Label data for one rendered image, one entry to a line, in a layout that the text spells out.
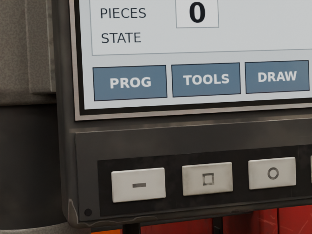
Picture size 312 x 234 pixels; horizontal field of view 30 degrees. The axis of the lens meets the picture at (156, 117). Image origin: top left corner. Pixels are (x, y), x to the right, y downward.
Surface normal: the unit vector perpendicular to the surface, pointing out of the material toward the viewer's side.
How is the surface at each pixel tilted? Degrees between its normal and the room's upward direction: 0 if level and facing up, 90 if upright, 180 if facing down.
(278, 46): 90
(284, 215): 90
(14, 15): 90
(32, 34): 90
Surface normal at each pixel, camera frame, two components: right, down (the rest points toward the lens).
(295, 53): 0.26, 0.04
